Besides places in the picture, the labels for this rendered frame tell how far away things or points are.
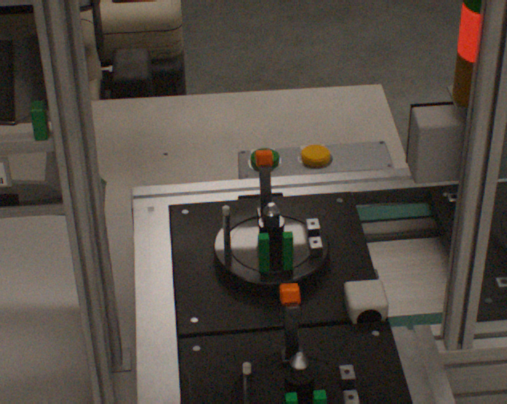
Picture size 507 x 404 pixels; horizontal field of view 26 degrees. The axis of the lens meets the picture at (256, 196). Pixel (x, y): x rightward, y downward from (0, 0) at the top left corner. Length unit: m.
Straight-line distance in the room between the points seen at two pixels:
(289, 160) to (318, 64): 2.12
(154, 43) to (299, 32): 1.60
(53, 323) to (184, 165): 0.38
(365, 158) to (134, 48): 0.86
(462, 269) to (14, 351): 0.57
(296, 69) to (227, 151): 1.90
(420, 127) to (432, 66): 2.56
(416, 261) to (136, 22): 1.00
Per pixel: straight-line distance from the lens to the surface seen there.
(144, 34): 2.23
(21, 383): 1.36
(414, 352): 1.23
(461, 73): 1.05
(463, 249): 1.14
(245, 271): 1.27
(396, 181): 1.47
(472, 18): 1.02
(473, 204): 1.10
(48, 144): 0.94
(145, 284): 1.31
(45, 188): 1.13
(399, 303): 1.35
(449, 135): 1.08
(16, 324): 1.43
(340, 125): 1.75
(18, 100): 0.98
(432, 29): 3.85
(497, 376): 1.28
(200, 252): 1.33
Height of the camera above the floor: 1.83
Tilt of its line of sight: 37 degrees down
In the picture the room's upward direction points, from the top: 1 degrees counter-clockwise
